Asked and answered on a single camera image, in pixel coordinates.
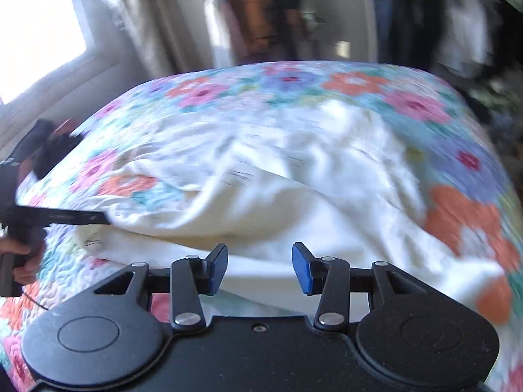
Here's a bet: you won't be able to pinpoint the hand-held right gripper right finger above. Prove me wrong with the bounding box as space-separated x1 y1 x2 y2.
291 242 430 330

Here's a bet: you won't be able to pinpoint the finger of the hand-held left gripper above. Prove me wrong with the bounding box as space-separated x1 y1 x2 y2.
11 206 112 226

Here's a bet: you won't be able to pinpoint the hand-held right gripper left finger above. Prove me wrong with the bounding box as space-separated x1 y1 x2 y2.
93 243 228 331

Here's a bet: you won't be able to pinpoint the white garment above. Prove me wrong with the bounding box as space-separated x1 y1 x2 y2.
439 0 501 80
76 97 509 316

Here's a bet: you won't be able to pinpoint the dark hanging clothes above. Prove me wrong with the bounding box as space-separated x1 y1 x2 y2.
370 0 448 71

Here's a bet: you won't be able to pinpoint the person's left hand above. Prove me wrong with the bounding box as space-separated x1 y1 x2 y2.
0 229 47 285

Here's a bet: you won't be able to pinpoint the bright window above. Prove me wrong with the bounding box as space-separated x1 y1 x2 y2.
0 0 98 105

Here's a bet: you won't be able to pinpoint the pale curtain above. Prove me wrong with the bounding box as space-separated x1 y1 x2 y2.
64 0 215 80

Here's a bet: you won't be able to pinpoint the floral quilt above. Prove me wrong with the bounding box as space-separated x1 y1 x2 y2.
0 60 523 392

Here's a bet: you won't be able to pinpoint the brown hanging garment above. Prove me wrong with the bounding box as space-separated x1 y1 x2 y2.
226 0 305 64

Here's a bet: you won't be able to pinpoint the white hanging garment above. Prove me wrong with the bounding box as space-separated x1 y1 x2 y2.
439 0 501 80

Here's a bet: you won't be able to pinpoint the thin black cable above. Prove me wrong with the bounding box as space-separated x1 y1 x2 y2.
20 290 49 312

